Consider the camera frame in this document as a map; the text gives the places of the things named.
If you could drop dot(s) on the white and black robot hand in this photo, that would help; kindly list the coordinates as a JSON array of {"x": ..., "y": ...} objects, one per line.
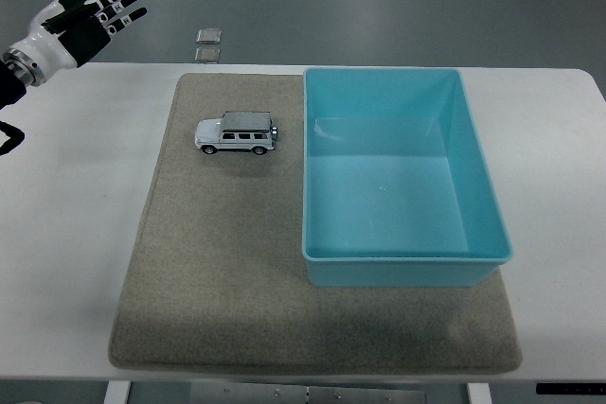
[{"x": 49, "y": 47}]

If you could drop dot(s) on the white toy car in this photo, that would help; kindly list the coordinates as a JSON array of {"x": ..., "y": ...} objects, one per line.
[{"x": 237, "y": 135}]

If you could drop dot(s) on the blue plastic box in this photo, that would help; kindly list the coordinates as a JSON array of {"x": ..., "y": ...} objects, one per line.
[{"x": 393, "y": 196}]

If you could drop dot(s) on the square metal floor plate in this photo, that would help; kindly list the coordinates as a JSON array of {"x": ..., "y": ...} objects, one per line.
[
  {"x": 209, "y": 35},
  {"x": 208, "y": 54}
]

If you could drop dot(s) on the beige felt mat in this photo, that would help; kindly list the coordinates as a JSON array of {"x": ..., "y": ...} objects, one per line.
[{"x": 213, "y": 257}]

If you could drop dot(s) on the white table leg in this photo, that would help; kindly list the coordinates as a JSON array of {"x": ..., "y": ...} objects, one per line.
[
  {"x": 479, "y": 394},
  {"x": 116, "y": 393}
]

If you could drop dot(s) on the grey metal plate with screws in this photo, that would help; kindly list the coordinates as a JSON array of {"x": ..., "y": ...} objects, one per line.
[{"x": 308, "y": 394}]

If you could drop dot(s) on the black table control panel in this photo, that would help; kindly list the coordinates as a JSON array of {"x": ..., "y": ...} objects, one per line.
[{"x": 570, "y": 388}]

